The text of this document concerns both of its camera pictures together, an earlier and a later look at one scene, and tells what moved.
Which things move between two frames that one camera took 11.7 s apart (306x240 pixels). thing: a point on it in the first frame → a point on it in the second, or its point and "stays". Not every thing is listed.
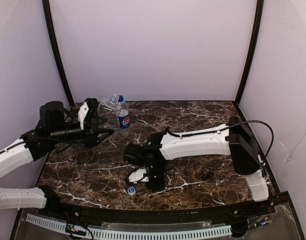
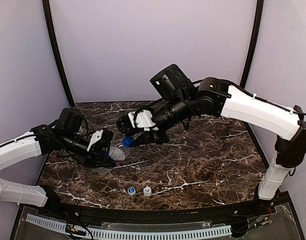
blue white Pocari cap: [131, 191] stays
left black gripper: [93, 125] → [103, 149]
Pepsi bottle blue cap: [122, 113] → [119, 150]
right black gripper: [155, 180] → [153, 133]
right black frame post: [259, 8] stays
